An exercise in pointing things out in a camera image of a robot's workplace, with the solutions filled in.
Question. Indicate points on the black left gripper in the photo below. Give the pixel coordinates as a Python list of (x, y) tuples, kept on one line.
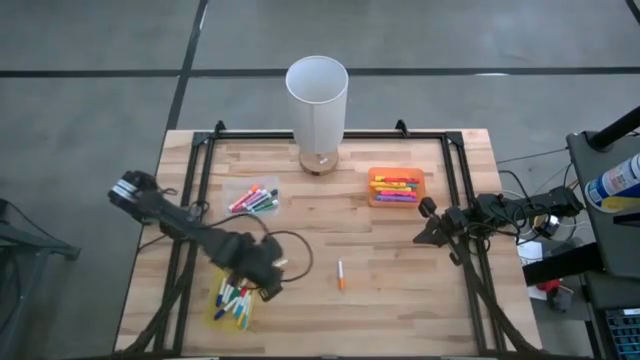
[(250, 257)]

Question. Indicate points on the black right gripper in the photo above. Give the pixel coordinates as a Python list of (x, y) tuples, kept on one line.
[(457, 220)]

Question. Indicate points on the white marker yellow cap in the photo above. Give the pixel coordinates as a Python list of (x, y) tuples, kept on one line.
[(245, 315)]

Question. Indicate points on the white marker blue cap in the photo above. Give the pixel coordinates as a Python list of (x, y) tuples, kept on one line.
[(221, 292)]

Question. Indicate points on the green highlighter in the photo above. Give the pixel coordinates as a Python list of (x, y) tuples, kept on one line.
[(412, 186)]

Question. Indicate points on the purple highlighter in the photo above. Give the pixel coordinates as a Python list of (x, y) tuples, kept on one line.
[(395, 198)]

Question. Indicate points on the pink highlighter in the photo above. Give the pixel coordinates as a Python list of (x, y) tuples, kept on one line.
[(397, 193)]

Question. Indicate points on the orange highlighter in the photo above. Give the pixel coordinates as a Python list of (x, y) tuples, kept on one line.
[(392, 189)]

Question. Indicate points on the red highlighter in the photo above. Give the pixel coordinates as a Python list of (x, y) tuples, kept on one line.
[(402, 179)]

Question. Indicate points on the yellow highlighter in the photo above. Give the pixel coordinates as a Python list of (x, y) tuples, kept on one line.
[(387, 185)]

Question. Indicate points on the green marker pen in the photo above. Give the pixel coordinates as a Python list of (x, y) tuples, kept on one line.
[(266, 206)]

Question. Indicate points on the purple marker pen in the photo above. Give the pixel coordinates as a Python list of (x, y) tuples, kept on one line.
[(257, 201)]

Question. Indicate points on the pink marker pen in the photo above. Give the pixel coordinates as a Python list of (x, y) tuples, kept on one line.
[(250, 201)]

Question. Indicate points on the orange marker pen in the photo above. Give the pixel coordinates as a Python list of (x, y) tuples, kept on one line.
[(244, 198)]

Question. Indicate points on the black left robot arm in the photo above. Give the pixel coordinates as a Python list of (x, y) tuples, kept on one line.
[(170, 215)]

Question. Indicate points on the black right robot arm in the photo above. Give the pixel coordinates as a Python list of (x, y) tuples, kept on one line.
[(545, 200)]

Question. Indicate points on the orange plastic bin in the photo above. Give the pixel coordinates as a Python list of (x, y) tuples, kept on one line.
[(421, 200)]

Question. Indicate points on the yellow plastic bin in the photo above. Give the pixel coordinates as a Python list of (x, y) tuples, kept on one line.
[(215, 320)]

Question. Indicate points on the white marker orange cap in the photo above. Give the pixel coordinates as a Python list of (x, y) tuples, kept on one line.
[(341, 275)]

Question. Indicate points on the white paper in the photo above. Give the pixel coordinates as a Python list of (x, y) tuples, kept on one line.
[(530, 251)]

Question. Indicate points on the clear plastic bin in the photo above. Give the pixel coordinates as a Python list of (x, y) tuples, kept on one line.
[(232, 182)]

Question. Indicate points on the small red object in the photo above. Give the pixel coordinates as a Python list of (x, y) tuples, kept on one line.
[(550, 286)]

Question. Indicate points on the white shade wooden table lamp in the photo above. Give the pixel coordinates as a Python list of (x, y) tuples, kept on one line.
[(317, 100)]

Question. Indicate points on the black equipment cart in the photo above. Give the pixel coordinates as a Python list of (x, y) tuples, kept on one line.
[(620, 250)]

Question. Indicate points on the white blue spray bottle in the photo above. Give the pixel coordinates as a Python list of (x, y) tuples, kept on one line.
[(617, 182)]

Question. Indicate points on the black pole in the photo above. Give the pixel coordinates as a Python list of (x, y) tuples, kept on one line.
[(615, 130)]

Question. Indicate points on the backlit keyboard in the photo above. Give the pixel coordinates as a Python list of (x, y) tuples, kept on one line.
[(625, 335)]

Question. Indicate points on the grey metal side table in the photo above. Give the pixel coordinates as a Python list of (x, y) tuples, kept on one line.
[(30, 245)]

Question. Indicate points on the black aluminium rig frame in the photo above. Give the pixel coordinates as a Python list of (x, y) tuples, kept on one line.
[(260, 135)]

